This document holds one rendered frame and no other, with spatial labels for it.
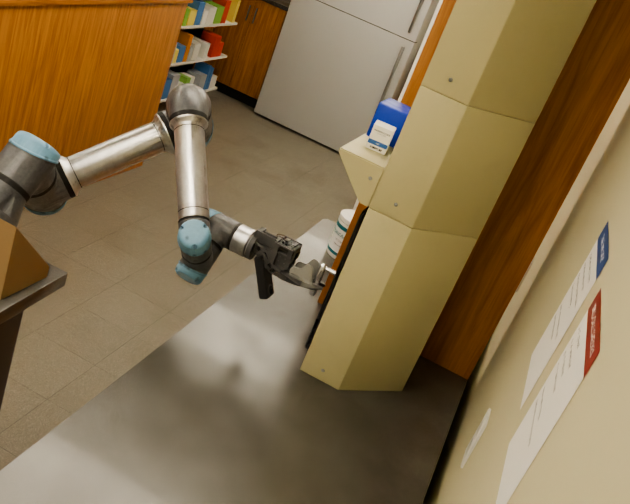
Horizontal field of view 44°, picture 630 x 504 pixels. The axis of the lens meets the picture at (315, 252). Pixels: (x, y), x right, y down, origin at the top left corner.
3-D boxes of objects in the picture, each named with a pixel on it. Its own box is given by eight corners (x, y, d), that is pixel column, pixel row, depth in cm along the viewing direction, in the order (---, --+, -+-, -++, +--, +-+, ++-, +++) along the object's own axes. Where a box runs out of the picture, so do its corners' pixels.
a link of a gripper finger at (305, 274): (325, 275, 189) (292, 258, 192) (316, 296, 191) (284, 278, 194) (329, 272, 192) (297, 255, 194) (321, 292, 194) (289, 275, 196)
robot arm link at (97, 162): (-2, 164, 193) (199, 81, 206) (15, 189, 207) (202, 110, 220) (16, 204, 190) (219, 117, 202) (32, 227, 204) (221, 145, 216)
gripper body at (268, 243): (295, 252, 190) (252, 231, 193) (283, 282, 194) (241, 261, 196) (305, 244, 197) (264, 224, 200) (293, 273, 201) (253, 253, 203)
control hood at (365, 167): (401, 178, 208) (416, 144, 204) (368, 207, 179) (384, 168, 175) (363, 160, 210) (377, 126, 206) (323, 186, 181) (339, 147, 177)
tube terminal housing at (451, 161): (416, 362, 222) (541, 112, 191) (388, 417, 193) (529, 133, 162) (338, 322, 227) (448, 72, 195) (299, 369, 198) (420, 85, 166)
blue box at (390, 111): (411, 145, 201) (425, 113, 197) (401, 152, 192) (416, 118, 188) (376, 129, 203) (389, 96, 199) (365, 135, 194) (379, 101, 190)
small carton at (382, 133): (387, 150, 189) (396, 127, 186) (384, 155, 184) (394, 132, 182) (368, 142, 189) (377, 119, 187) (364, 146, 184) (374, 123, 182)
